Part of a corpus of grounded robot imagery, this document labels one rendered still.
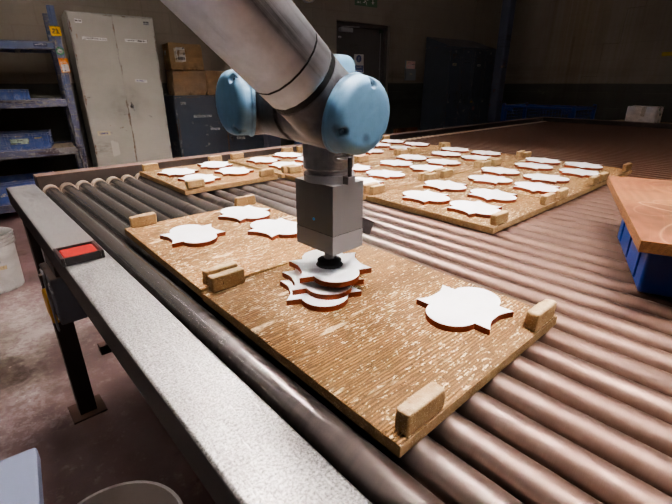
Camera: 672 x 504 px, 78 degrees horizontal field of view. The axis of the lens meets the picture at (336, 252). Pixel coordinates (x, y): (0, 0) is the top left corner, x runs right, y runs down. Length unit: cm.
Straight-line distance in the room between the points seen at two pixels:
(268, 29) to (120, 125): 494
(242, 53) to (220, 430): 36
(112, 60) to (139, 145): 88
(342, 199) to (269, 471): 35
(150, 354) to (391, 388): 32
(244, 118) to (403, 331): 33
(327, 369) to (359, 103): 29
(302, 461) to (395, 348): 19
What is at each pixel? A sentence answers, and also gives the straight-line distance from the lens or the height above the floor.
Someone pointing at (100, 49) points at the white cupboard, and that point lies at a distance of 527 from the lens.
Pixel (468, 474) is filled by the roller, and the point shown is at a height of 92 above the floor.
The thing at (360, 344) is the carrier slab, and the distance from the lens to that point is 55.
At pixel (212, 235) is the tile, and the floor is 95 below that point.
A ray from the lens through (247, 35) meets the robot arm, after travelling 37.
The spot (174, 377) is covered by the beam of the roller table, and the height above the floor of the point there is 91.
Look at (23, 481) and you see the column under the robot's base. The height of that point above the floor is 87.
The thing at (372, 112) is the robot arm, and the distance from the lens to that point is 42.
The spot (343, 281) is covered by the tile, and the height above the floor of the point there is 97.
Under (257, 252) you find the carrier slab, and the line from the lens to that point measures 84.
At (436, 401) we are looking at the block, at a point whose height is 95.
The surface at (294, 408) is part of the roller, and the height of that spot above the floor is 92.
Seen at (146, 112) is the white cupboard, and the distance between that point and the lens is 533.
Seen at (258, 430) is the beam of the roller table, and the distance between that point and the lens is 47.
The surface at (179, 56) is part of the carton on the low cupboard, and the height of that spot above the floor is 153.
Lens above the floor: 124
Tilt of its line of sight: 22 degrees down
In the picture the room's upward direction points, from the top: straight up
